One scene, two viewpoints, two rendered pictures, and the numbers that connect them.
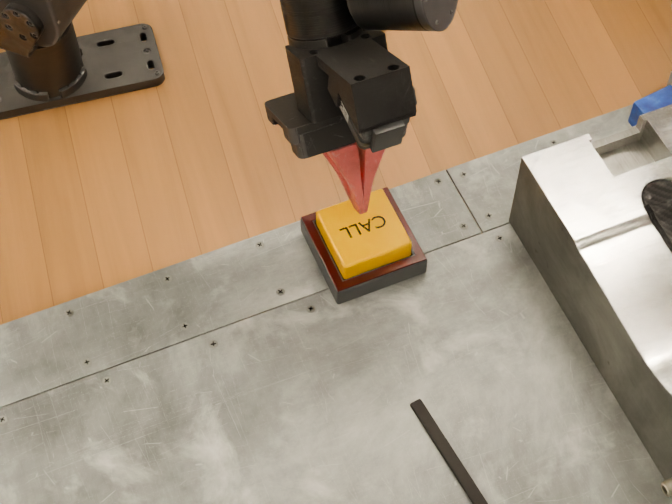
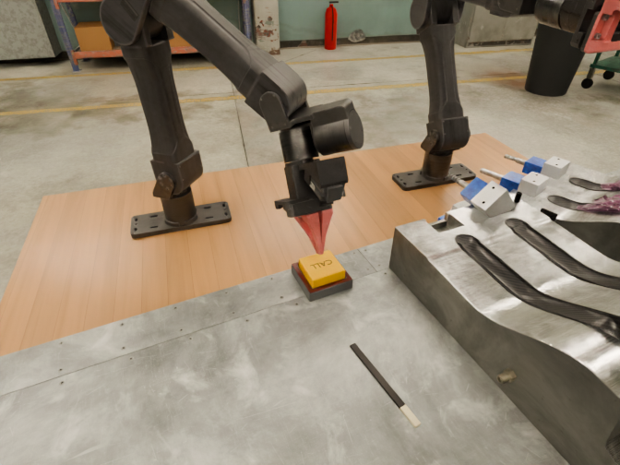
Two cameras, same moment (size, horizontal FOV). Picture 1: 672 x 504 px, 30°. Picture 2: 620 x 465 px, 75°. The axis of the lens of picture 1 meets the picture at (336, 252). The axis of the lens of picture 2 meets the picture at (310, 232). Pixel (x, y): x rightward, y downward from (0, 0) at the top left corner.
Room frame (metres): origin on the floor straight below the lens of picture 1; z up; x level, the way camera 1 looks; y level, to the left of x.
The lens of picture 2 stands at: (0.05, 0.01, 1.29)
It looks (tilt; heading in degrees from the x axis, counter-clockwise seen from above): 37 degrees down; 358
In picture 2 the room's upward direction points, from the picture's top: straight up
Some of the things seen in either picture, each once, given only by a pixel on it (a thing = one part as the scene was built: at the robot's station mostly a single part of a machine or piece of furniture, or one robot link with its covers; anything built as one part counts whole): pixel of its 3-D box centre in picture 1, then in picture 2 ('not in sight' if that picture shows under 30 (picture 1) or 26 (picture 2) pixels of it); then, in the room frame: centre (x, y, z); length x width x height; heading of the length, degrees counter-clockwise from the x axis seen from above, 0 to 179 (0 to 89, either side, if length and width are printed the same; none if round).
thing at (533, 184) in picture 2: not in sight; (508, 181); (0.80, -0.44, 0.86); 0.13 x 0.05 x 0.05; 40
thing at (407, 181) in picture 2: not in sight; (436, 163); (0.92, -0.32, 0.84); 0.20 x 0.07 x 0.08; 106
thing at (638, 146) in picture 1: (623, 158); (441, 231); (0.60, -0.23, 0.87); 0.05 x 0.05 x 0.04; 23
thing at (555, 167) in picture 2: not in sight; (531, 165); (0.87, -0.52, 0.86); 0.13 x 0.05 x 0.05; 40
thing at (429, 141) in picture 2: not in sight; (445, 139); (0.91, -0.32, 0.90); 0.09 x 0.06 x 0.06; 106
